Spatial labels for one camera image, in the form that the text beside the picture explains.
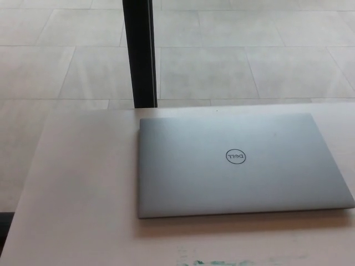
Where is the silver Dell laptop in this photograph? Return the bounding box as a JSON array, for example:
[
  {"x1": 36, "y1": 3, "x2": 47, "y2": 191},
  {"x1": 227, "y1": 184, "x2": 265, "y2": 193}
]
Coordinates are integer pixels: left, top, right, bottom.
[{"x1": 138, "y1": 112, "x2": 355, "y2": 220}]

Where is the black vertical post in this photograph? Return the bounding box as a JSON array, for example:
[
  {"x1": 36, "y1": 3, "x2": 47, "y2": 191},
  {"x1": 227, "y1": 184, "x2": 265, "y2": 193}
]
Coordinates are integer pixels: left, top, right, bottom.
[{"x1": 122, "y1": 0, "x2": 159, "y2": 109}]

